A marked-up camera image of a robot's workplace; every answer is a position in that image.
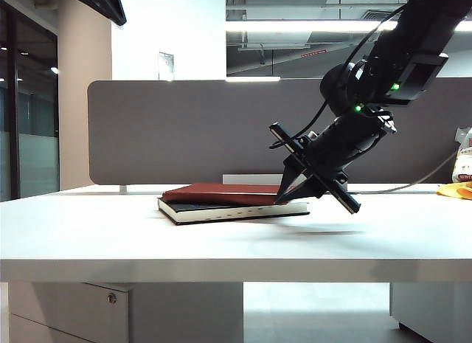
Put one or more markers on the silver wall plate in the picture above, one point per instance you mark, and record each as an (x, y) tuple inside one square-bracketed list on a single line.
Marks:
[(166, 66)]

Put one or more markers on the round metal drawer lock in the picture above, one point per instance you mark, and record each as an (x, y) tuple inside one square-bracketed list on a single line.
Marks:
[(112, 298)]

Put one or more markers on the short light strip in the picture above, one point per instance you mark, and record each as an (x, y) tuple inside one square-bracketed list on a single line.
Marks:
[(252, 78)]

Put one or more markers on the clear plastic snack bag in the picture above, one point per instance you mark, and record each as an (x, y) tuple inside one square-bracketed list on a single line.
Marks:
[(464, 162)]

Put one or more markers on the yellow cloth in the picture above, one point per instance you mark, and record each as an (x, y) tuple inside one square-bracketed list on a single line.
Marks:
[(453, 190)]

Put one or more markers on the grey desk partition panel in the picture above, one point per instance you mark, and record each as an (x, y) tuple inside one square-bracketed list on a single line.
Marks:
[(166, 136)]

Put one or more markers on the dark glass door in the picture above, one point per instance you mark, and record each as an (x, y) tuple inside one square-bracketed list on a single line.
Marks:
[(33, 118)]

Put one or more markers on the red ceiling sign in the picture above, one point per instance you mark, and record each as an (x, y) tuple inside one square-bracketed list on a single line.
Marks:
[(312, 54)]

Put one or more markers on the ceiling air vent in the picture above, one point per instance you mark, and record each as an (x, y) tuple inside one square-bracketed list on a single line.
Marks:
[(372, 15)]

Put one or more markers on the red leather-bound book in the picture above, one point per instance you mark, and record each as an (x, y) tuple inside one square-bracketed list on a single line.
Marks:
[(221, 192)]

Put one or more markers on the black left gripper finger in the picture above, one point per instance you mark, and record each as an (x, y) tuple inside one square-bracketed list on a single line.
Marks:
[(99, 3)]

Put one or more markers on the white drawer cabinet with lock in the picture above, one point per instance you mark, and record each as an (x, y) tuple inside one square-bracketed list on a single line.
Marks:
[(73, 313)]

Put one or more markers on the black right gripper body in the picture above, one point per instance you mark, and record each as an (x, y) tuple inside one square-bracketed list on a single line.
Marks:
[(332, 155)]

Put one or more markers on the black hardcover book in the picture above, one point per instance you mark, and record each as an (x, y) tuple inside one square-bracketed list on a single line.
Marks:
[(228, 212)]

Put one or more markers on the long ceiling light strip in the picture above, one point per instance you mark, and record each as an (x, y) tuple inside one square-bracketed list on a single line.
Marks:
[(295, 26)]

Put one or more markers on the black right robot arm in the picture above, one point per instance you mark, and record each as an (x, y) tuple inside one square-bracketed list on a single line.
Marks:
[(405, 44)]

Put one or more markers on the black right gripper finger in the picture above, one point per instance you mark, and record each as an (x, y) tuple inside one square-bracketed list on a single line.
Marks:
[(291, 173), (309, 190)]

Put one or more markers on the silver partition bracket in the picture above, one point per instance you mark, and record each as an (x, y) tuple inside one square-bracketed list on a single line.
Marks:
[(122, 190)]

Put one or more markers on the plain white cabinet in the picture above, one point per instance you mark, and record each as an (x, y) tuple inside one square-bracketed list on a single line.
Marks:
[(431, 310)]

